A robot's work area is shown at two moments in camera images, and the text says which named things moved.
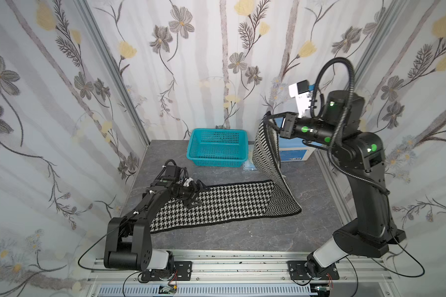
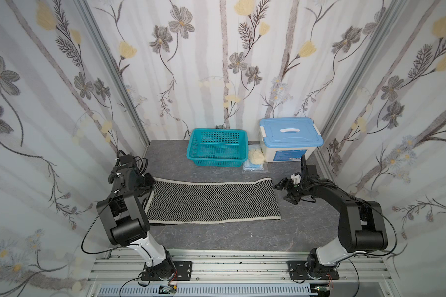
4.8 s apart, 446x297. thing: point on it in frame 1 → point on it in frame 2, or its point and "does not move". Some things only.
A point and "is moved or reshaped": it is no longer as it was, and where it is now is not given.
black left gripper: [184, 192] → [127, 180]
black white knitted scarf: [267, 197] is moved or reshaped
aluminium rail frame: [355, 279] does not move
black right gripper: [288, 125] → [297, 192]
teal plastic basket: [218, 148] does not move
